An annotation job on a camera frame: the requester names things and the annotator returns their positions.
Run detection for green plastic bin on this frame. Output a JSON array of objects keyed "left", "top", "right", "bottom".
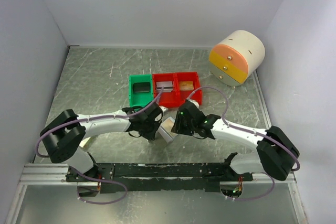
[{"left": 129, "top": 74, "right": 154, "bottom": 107}]

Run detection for silver card in red bin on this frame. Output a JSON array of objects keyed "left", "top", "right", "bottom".
[{"left": 155, "top": 81, "right": 174, "bottom": 93}]

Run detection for red plastic bin right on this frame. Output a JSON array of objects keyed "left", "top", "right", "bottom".
[{"left": 176, "top": 71, "right": 200, "bottom": 105}]

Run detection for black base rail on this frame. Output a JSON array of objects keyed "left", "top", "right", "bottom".
[{"left": 65, "top": 153, "right": 254, "bottom": 195}]

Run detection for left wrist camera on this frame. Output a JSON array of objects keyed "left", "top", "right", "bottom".
[{"left": 160, "top": 106, "right": 169, "bottom": 114}]

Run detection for black card in green bin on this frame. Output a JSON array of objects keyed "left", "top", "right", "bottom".
[{"left": 132, "top": 82, "right": 152, "bottom": 93}]

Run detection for aluminium frame rail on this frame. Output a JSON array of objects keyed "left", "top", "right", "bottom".
[{"left": 19, "top": 163, "right": 297, "bottom": 185}]

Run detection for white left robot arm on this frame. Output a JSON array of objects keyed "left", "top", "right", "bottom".
[{"left": 38, "top": 103, "right": 164, "bottom": 182}]

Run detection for round beige drawer cabinet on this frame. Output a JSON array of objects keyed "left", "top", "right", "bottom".
[{"left": 208, "top": 30, "right": 266, "bottom": 87}]

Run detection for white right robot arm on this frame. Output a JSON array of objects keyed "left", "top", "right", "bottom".
[{"left": 171, "top": 101, "right": 300, "bottom": 181}]

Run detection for red plastic bin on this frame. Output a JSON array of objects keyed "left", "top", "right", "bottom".
[
  {"left": 176, "top": 71, "right": 200, "bottom": 105},
  {"left": 152, "top": 72, "right": 179, "bottom": 108}
]

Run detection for red plastic bin middle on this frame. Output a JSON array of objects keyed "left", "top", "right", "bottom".
[{"left": 152, "top": 72, "right": 179, "bottom": 108}]

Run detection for orange card in red bin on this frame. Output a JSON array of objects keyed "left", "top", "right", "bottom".
[{"left": 179, "top": 81, "right": 194, "bottom": 91}]

